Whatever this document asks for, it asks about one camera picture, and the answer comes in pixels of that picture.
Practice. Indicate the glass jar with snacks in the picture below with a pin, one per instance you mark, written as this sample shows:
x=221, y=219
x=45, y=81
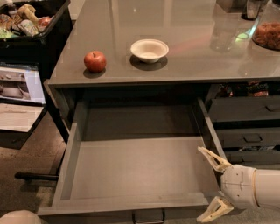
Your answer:
x=267, y=31

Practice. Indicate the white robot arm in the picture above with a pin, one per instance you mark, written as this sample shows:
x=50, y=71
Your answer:
x=267, y=189

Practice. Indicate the white robot base corner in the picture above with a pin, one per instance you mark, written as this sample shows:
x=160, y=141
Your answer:
x=20, y=217

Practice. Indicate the red apple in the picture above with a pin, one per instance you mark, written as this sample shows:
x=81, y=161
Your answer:
x=95, y=61

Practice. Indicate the snack bags in bin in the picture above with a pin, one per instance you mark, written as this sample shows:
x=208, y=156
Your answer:
x=19, y=21

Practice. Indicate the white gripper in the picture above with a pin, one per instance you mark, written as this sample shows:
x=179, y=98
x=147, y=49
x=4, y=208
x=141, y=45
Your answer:
x=238, y=185

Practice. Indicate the chip bags in drawer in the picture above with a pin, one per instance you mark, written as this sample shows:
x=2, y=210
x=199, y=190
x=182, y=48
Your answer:
x=252, y=89

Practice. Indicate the grey drawer cabinet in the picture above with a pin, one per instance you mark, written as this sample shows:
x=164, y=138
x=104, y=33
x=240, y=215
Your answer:
x=155, y=94

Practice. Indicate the black table leg foot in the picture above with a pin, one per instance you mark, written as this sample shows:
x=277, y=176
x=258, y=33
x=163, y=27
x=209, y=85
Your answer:
x=29, y=176

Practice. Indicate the black storage bin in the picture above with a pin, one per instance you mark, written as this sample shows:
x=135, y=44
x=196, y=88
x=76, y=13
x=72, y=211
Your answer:
x=44, y=49

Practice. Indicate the dark object on counter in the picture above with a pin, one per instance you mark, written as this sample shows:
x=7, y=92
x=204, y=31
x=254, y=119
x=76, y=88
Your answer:
x=251, y=9

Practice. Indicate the white paper bowl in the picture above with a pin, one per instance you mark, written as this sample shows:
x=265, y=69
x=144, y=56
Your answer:
x=149, y=50

